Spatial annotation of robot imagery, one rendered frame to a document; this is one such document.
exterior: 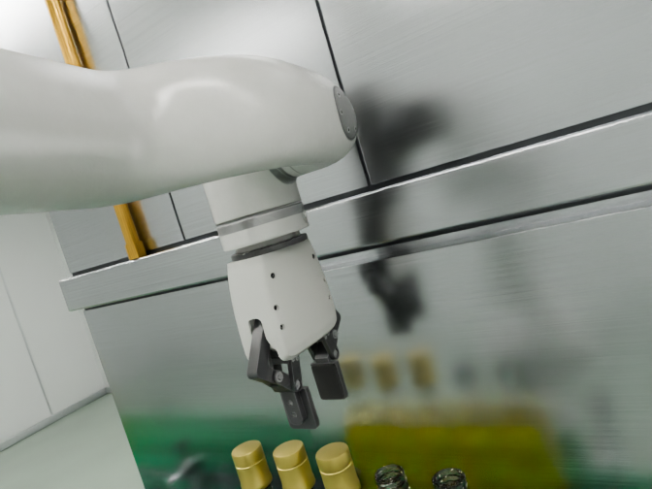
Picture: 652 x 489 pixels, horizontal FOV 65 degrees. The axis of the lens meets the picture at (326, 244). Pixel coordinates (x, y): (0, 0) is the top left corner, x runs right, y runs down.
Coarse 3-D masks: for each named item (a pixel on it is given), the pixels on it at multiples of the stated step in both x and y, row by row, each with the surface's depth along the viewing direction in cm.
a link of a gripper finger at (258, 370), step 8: (256, 320) 45; (256, 328) 45; (256, 336) 45; (264, 336) 44; (256, 344) 44; (264, 344) 44; (256, 352) 44; (264, 352) 44; (248, 360) 44; (256, 360) 43; (264, 360) 44; (248, 368) 44; (256, 368) 43; (264, 368) 44; (272, 368) 45; (248, 376) 43; (256, 376) 43; (264, 376) 44
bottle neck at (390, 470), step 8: (376, 472) 48; (384, 472) 48; (392, 472) 48; (400, 472) 47; (376, 480) 47; (384, 480) 46; (392, 480) 46; (400, 480) 46; (384, 488) 46; (392, 488) 46; (400, 488) 46; (408, 488) 47
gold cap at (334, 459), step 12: (336, 444) 51; (324, 456) 49; (336, 456) 49; (348, 456) 50; (324, 468) 49; (336, 468) 49; (348, 468) 49; (324, 480) 49; (336, 480) 49; (348, 480) 49
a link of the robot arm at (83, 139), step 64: (0, 64) 24; (64, 64) 29; (192, 64) 33; (256, 64) 35; (0, 128) 24; (64, 128) 26; (128, 128) 30; (192, 128) 32; (256, 128) 34; (320, 128) 38; (0, 192) 25; (64, 192) 28; (128, 192) 32
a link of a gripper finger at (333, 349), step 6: (324, 336) 50; (330, 336) 51; (324, 342) 51; (330, 342) 51; (312, 348) 52; (330, 348) 51; (336, 348) 52; (312, 354) 52; (330, 354) 51; (336, 354) 52
